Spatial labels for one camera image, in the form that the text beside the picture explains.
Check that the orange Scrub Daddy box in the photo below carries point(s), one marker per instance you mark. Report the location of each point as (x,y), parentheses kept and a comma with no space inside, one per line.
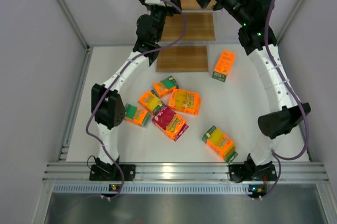
(185,101)

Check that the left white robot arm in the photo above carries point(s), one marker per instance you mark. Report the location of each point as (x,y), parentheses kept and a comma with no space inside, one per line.
(107,108)

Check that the clear acrylic shelf unit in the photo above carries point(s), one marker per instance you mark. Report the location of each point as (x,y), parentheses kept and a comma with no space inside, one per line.
(184,21)

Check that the orange sponge box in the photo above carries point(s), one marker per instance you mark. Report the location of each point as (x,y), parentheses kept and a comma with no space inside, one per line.
(223,65)

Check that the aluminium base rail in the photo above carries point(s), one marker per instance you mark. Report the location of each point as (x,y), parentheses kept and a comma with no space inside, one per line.
(178,178)

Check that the small green orange sponge pack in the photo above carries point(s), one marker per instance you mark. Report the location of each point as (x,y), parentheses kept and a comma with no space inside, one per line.
(165,86)

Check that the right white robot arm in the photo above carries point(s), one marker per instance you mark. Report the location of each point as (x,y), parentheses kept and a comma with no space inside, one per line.
(286,109)

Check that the green orange sponge pack left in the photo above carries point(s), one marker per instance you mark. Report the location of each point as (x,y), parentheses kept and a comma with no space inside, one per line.
(137,115)

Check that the pink Scrub Mommy box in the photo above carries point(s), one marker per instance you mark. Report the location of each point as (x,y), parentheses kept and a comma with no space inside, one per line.
(170,123)

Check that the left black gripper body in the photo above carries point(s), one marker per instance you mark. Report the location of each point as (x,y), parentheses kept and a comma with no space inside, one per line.
(160,6)

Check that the orange yellow sponge pack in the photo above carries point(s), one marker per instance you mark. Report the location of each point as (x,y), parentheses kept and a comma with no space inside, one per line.
(151,102)

